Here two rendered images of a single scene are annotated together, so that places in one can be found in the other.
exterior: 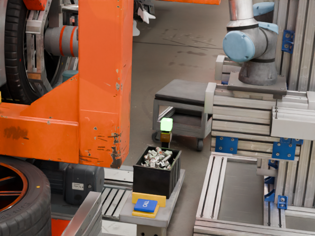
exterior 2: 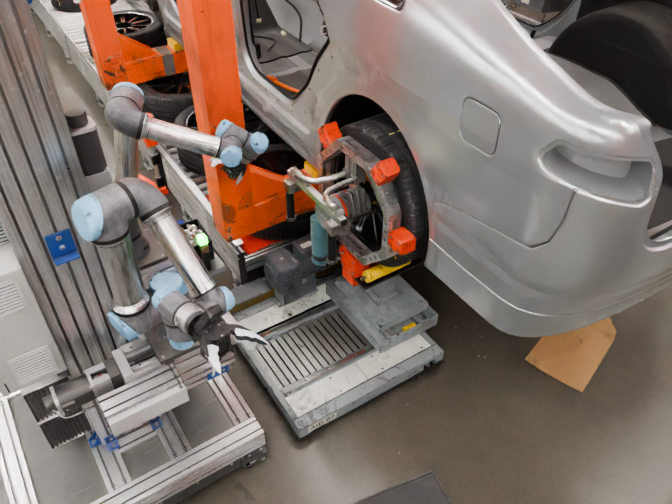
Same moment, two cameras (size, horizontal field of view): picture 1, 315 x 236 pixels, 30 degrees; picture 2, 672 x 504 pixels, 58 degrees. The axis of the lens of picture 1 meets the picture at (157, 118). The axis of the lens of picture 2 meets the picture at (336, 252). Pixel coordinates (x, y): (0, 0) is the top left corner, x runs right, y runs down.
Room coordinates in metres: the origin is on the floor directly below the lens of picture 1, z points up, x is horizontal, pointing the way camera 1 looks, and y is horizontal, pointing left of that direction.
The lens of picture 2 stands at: (4.16, -1.04, 2.42)
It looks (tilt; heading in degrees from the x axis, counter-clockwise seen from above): 41 degrees down; 137
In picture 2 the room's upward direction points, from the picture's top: straight up
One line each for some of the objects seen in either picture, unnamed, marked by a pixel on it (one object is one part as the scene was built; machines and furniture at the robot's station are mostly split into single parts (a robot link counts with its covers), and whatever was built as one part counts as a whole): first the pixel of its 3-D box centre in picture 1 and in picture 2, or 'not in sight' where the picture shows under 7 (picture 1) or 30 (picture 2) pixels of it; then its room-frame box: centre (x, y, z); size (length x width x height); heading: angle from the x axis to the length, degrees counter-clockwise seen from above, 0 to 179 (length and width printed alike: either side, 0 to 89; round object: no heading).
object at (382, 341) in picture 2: not in sight; (380, 303); (2.67, 0.65, 0.13); 0.50 x 0.36 x 0.10; 170
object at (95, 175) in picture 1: (54, 188); (305, 270); (2.32, 0.44, 0.26); 0.42 x 0.18 x 0.35; 80
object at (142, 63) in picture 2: not in sight; (156, 49); (0.23, 0.86, 0.69); 0.52 x 0.17 x 0.35; 80
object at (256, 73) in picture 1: (258, 68); (128, 241); (2.23, -0.39, 0.87); 0.15 x 0.15 x 0.10
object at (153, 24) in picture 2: not in sight; (126, 36); (-0.90, 1.15, 0.39); 0.66 x 0.66 x 0.24
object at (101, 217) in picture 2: not in sight; (120, 267); (2.73, -0.60, 1.19); 0.15 x 0.12 x 0.55; 95
